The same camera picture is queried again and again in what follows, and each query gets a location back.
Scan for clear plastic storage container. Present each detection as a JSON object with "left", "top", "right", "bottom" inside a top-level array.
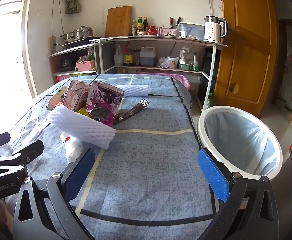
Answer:
[{"left": 178, "top": 22, "right": 206, "bottom": 40}]

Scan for wooden door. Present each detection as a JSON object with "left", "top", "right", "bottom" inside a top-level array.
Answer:
[{"left": 214, "top": 0, "right": 279, "bottom": 117}]

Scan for pink utensil holder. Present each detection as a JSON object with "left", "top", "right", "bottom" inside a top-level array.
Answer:
[{"left": 162, "top": 27, "right": 178, "bottom": 36}]

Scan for black induction cooker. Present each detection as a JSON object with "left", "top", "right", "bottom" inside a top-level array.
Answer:
[{"left": 62, "top": 36, "right": 103, "bottom": 48}]

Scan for white translucent bottle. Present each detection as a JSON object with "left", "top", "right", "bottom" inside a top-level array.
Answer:
[{"left": 114, "top": 45, "right": 124, "bottom": 67}]

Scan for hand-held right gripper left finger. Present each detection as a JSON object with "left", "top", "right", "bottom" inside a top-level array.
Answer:
[{"left": 11, "top": 147, "right": 96, "bottom": 240}]

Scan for pink woven basket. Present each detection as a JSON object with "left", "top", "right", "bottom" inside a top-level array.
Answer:
[{"left": 75, "top": 60, "right": 97, "bottom": 72}]

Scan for stainless steamer pot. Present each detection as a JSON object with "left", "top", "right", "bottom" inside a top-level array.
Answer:
[{"left": 60, "top": 26, "right": 95, "bottom": 42}]

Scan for green bowl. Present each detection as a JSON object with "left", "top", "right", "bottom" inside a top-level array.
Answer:
[{"left": 179, "top": 62, "right": 199, "bottom": 72}]

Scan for brown coffee sachet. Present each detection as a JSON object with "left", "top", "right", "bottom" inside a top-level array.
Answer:
[{"left": 113, "top": 98, "right": 150, "bottom": 125}]

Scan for wooden cutting board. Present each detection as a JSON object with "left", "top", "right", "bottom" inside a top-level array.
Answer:
[{"left": 105, "top": 5, "right": 133, "bottom": 37}]

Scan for small wooden shelf unit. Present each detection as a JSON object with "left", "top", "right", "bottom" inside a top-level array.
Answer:
[{"left": 49, "top": 44, "right": 98, "bottom": 83}]

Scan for purple snack wrapper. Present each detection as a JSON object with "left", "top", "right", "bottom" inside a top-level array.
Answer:
[{"left": 86, "top": 102, "right": 114, "bottom": 127}]

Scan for power strip cable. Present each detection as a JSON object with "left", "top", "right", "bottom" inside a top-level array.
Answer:
[{"left": 51, "top": 0, "right": 63, "bottom": 37}]

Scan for white electric kettle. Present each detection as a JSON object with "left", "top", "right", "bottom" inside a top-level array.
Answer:
[{"left": 204, "top": 16, "right": 228, "bottom": 43}]

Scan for assorted food packets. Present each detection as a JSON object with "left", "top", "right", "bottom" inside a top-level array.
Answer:
[{"left": 77, "top": 51, "right": 95, "bottom": 63}]

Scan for crumpled clear plastic bag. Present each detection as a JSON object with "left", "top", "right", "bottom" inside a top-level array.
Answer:
[{"left": 157, "top": 57, "right": 173, "bottom": 69}]

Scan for white plastic tub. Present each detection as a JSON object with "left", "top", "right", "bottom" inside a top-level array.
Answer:
[{"left": 167, "top": 56, "right": 179, "bottom": 69}]

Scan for small white foam sleeve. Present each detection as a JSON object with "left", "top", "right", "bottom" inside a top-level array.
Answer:
[{"left": 115, "top": 84, "right": 150, "bottom": 98}]

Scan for purple drink carton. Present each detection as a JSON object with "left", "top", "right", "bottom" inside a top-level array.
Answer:
[{"left": 87, "top": 81, "right": 125, "bottom": 116}]

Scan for white power strip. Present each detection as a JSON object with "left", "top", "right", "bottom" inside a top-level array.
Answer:
[{"left": 48, "top": 36, "right": 56, "bottom": 55}]

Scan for jerrycan with dark liquid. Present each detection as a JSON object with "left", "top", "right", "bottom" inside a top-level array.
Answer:
[{"left": 140, "top": 46, "right": 157, "bottom": 67}]

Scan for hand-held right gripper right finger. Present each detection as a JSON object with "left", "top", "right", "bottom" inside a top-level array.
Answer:
[{"left": 197, "top": 148, "right": 280, "bottom": 240}]

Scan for large white foam sheet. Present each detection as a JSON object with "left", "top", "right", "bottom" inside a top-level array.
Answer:
[{"left": 47, "top": 105, "right": 117, "bottom": 151}]

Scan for white shelf unit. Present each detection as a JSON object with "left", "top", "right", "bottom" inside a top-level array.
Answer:
[{"left": 89, "top": 35, "right": 228, "bottom": 113}]

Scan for translucent plastic bin liner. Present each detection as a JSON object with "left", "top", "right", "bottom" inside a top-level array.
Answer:
[{"left": 204, "top": 111, "right": 277, "bottom": 175}]

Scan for tan printed wrapper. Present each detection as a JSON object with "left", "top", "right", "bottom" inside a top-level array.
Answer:
[{"left": 46, "top": 90, "right": 67, "bottom": 111}]

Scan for blue patterned blanket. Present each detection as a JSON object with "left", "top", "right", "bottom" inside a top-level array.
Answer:
[{"left": 4, "top": 74, "right": 220, "bottom": 240}]

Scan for yellow packet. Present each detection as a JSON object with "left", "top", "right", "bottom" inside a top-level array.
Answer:
[{"left": 77, "top": 107, "right": 92, "bottom": 117}]

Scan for yellow-label sauce bottle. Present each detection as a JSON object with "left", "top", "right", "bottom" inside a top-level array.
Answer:
[{"left": 123, "top": 41, "right": 134, "bottom": 67}]

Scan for pink milk carton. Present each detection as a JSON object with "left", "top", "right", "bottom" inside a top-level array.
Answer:
[{"left": 62, "top": 80, "right": 91, "bottom": 112}]

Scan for pink cardboard box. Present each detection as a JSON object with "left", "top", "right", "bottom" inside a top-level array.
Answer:
[{"left": 55, "top": 74, "right": 71, "bottom": 83}]

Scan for pink-lidded storage box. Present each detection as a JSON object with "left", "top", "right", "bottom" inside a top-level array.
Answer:
[{"left": 136, "top": 72, "right": 191, "bottom": 90}]

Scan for white round trash bin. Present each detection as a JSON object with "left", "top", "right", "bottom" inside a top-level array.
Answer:
[{"left": 197, "top": 106, "right": 283, "bottom": 180}]

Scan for white plastic bag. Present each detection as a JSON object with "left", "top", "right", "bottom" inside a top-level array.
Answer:
[{"left": 60, "top": 132, "right": 84, "bottom": 163}]

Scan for white food bag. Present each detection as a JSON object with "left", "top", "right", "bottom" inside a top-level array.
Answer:
[{"left": 179, "top": 44, "right": 197, "bottom": 65}]

